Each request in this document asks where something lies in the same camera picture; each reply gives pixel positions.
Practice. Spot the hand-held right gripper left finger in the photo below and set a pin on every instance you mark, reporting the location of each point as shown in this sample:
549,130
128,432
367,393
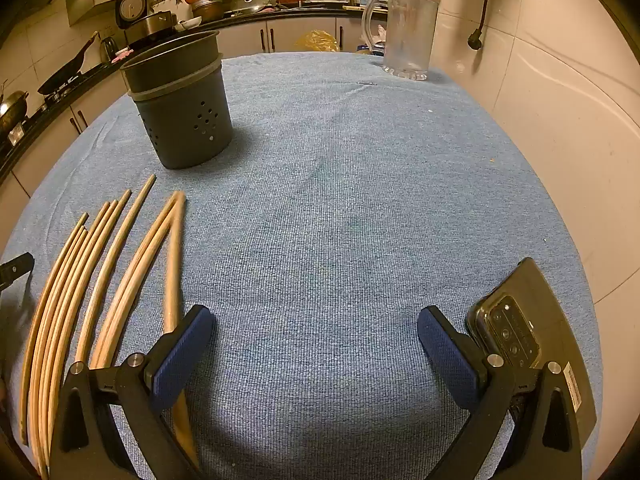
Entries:
182,355

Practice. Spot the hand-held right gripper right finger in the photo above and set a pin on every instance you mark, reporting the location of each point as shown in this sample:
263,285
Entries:
447,360

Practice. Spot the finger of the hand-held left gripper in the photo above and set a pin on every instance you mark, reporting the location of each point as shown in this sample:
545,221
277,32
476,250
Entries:
17,270

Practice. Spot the row of wooden chopsticks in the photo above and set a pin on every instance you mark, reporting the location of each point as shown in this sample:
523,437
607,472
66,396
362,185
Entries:
107,265

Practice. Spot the dark grey perforated utensil holder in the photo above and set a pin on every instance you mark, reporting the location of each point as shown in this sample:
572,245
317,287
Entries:
185,120

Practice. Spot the dark smartphone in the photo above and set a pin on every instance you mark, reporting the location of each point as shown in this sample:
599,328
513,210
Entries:
540,305

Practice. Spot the small metal pot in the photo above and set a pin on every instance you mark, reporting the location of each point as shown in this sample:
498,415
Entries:
12,110

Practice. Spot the blue table cloth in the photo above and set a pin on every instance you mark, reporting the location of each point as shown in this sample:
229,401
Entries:
340,210

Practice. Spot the black frying pan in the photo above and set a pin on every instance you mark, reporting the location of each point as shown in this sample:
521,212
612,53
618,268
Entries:
62,77

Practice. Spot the black rice cooker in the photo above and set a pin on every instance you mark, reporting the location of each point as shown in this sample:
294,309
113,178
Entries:
132,10

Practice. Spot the white ceramic bowls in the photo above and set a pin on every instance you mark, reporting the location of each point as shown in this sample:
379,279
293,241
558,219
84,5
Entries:
189,22

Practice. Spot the dark cooking pot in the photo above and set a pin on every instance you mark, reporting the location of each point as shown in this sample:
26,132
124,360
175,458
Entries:
207,10

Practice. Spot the clear plastic pitcher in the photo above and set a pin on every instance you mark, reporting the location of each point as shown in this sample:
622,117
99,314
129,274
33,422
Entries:
407,35

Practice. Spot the yellow plastic bag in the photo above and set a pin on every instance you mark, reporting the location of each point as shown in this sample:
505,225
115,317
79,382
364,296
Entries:
317,41

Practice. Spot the glass pot lid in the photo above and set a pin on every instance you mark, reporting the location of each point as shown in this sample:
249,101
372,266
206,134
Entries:
250,1

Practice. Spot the wooden cutting board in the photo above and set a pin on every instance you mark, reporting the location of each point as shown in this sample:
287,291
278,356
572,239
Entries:
365,8

